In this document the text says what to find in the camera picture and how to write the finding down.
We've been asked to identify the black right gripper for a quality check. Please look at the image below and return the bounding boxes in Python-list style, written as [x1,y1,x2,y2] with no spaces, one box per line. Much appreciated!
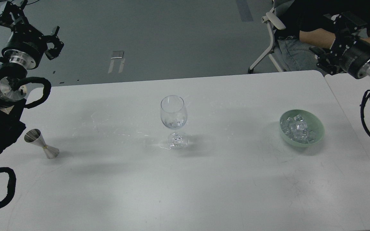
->
[309,12,370,79]

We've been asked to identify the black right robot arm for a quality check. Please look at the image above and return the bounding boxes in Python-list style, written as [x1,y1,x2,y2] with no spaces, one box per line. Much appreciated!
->
[310,12,370,137]

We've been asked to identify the silver metal jigger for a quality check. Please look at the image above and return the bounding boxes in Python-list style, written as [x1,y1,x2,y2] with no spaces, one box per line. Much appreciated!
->
[24,129,60,159]

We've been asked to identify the seated person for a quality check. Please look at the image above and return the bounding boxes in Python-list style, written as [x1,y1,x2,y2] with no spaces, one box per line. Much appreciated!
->
[275,0,370,75]

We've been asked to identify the clear wine glass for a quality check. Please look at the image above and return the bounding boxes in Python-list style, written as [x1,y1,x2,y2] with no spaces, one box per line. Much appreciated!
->
[160,95,189,149]

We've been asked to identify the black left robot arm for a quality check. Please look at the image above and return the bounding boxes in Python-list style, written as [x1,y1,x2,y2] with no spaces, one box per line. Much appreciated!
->
[0,0,64,209]

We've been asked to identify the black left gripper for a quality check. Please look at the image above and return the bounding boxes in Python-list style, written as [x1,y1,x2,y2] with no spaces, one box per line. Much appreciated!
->
[0,0,64,70]

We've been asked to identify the pile of ice cubes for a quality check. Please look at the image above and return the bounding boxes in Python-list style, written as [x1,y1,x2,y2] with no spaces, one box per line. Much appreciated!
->
[280,114,316,144]

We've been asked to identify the green bowl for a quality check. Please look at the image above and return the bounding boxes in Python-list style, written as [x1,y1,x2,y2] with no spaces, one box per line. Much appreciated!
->
[279,109,325,148]

